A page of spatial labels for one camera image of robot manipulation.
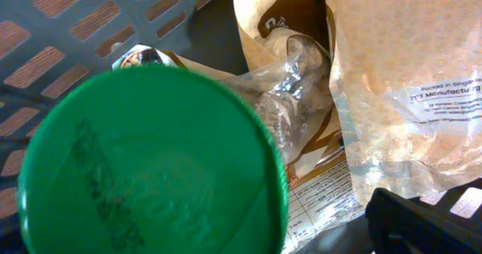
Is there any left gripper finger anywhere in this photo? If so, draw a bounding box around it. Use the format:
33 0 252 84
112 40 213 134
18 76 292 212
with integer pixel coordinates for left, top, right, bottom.
365 188 481 254

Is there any beige paper bag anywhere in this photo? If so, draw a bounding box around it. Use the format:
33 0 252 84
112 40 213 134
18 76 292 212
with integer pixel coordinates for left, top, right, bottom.
326 0 481 204

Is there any grey plastic shopping basket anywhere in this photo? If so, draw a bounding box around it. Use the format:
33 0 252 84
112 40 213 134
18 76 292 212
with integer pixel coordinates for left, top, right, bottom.
1 0 481 253

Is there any green round lid jar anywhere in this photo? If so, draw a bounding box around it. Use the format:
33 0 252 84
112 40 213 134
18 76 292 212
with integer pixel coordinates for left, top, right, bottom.
17 66 288 253

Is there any clear brown snack bag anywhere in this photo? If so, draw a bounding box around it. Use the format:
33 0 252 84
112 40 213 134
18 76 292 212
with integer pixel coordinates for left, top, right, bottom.
114 0 371 253

